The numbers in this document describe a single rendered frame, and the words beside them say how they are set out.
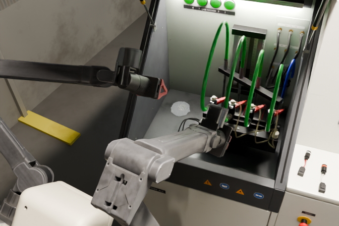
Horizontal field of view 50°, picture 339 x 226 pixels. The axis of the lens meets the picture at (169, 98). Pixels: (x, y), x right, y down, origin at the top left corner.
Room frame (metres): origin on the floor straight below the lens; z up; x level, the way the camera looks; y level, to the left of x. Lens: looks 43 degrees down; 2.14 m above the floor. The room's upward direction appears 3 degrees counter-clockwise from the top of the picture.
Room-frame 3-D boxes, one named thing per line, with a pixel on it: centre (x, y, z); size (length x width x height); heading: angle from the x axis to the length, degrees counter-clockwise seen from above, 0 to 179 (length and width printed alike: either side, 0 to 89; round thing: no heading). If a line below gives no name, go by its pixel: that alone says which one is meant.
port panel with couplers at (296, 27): (1.27, -0.51, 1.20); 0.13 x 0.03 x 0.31; 68
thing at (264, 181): (0.90, -0.10, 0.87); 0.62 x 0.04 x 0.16; 68
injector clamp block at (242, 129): (1.07, -0.30, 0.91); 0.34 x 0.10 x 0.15; 68
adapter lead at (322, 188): (0.77, -0.55, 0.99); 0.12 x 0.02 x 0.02; 157
